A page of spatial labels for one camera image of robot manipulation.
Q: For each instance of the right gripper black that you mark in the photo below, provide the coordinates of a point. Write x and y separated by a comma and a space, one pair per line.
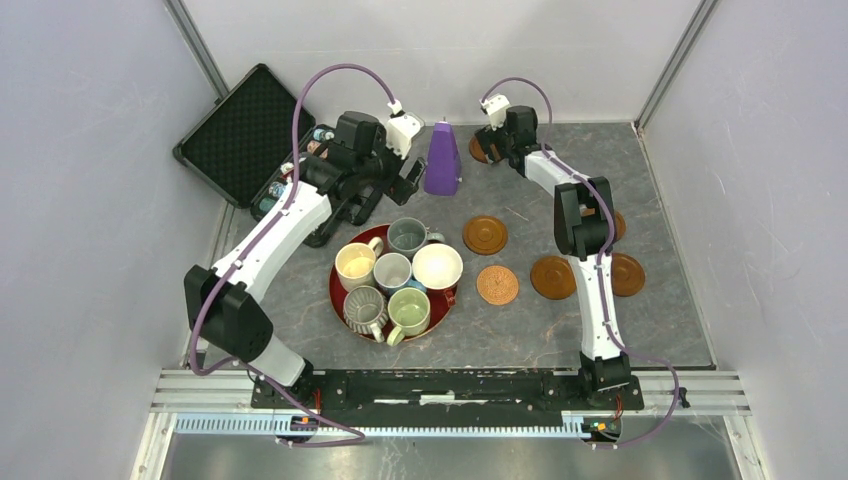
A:
488, 137

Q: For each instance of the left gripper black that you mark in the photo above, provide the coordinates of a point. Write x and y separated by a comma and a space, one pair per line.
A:
401, 189

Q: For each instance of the grey green mug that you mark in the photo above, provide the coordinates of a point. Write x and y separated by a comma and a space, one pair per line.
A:
407, 236

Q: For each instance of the red round tray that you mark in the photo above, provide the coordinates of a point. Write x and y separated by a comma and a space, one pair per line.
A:
441, 304

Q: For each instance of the white bowl cup red outside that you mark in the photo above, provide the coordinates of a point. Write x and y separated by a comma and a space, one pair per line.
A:
437, 267

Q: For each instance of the brown wooden coaster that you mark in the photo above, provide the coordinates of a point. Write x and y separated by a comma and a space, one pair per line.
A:
485, 235
628, 275
552, 278
620, 226
476, 151

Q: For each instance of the woven rattan coaster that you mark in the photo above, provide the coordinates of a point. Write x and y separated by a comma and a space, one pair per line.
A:
497, 285

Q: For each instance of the black poker chip case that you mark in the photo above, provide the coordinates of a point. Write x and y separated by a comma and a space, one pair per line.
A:
240, 146

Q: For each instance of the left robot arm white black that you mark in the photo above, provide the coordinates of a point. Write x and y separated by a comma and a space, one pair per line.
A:
223, 301

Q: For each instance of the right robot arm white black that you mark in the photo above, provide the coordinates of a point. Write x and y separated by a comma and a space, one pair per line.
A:
584, 232

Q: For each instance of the purple metronome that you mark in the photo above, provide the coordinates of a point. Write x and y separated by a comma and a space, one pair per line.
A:
443, 172

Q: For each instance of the cream yellow mug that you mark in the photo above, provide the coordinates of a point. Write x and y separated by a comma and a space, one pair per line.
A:
354, 264

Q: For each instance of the blue mug white inside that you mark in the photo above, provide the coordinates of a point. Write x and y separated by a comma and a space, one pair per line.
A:
393, 272

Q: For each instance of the light green mug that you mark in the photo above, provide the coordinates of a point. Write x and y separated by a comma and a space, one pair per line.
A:
410, 314

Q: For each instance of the grey ribbed mug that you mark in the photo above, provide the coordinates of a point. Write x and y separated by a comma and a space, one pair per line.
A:
365, 312

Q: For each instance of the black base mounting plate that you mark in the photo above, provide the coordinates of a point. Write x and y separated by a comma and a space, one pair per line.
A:
458, 397

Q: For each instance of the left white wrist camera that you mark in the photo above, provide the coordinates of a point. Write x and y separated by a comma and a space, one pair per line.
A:
401, 129

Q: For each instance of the aluminium rail frame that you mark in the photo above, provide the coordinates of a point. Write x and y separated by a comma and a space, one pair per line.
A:
228, 402

